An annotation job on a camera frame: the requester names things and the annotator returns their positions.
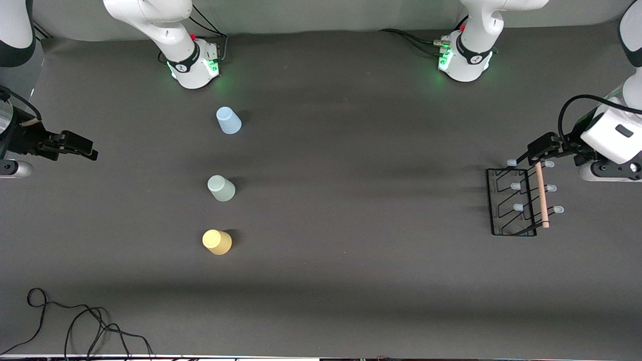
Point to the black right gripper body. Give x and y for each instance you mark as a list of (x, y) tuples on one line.
[(21, 136)]

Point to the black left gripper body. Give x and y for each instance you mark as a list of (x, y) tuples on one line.
[(570, 147)]

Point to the mint green plastic cup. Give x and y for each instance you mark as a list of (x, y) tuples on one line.
[(221, 188)]

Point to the yellow plastic cup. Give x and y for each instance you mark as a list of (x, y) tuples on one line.
[(216, 242)]

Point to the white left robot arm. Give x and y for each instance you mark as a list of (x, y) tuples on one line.
[(471, 60)]

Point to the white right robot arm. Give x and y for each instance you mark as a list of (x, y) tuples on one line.
[(188, 60)]

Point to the light blue plastic cup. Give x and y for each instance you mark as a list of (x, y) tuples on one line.
[(228, 121)]

